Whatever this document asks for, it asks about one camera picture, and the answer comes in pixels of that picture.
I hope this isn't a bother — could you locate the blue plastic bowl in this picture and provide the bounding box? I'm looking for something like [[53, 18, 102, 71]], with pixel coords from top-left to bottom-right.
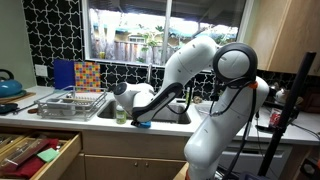
[[138, 121, 151, 128]]

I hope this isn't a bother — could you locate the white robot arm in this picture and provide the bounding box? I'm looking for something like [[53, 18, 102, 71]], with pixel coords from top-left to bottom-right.
[[113, 36, 269, 180]]

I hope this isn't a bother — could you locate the brushed steel faucet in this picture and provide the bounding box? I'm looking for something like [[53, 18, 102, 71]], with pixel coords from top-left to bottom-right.
[[146, 63, 152, 84]]

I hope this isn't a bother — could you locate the stainless steel sink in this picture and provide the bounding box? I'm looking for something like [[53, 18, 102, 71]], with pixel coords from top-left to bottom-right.
[[98, 100, 191, 124]]

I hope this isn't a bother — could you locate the small green bottle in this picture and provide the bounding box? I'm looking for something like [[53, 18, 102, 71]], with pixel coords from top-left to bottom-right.
[[185, 87, 190, 104]]

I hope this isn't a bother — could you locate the green soap pump bottle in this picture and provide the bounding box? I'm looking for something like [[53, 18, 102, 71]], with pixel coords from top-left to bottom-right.
[[116, 105, 127, 124]]

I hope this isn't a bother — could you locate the window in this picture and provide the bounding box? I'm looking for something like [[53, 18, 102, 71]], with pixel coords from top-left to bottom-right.
[[82, 0, 253, 66]]

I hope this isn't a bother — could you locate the colourful checkered board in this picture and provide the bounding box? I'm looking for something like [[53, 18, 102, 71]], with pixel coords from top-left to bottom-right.
[[74, 62, 101, 92]]

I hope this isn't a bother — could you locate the blue cutting board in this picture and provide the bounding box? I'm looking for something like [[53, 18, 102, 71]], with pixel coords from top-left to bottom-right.
[[54, 59, 75, 89]]

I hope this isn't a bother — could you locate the red soda can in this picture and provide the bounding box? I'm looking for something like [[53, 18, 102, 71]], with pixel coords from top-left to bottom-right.
[[269, 108, 282, 127]]

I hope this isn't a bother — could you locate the silver kettle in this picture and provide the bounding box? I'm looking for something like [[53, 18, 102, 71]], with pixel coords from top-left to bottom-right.
[[269, 83, 290, 104]]

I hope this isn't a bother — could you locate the green sponge in drawer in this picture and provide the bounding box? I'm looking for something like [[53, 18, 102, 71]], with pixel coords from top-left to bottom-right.
[[37, 148, 59, 162]]

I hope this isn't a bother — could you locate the black tripod pole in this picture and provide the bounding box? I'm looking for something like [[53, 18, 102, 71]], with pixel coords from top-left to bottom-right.
[[258, 52, 316, 176]]

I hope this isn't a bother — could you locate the wooden upper cabinet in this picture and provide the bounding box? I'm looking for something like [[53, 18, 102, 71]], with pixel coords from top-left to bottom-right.
[[249, 0, 320, 76]]

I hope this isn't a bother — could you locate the open wooden drawer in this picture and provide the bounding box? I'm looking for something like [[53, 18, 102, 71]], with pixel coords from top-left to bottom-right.
[[0, 131, 82, 180]]

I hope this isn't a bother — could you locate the wooden board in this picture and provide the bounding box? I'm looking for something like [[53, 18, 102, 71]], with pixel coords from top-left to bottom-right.
[[0, 91, 36, 103]]

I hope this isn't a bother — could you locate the blue tea kettle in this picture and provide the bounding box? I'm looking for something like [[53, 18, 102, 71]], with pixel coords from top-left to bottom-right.
[[0, 69, 23, 98]]

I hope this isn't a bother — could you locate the black pan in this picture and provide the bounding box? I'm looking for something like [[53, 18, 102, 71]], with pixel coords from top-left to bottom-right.
[[0, 103, 38, 115]]

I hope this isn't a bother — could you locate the red cloth in drawer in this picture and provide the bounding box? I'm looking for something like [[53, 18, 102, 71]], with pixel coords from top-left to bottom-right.
[[0, 138, 59, 179]]

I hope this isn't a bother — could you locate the wire dish rack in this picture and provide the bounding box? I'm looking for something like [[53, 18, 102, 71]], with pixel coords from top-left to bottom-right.
[[35, 86, 107, 121]]

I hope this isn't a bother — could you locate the white light switch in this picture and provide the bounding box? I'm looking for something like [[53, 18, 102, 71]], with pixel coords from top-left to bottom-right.
[[35, 64, 48, 77]]

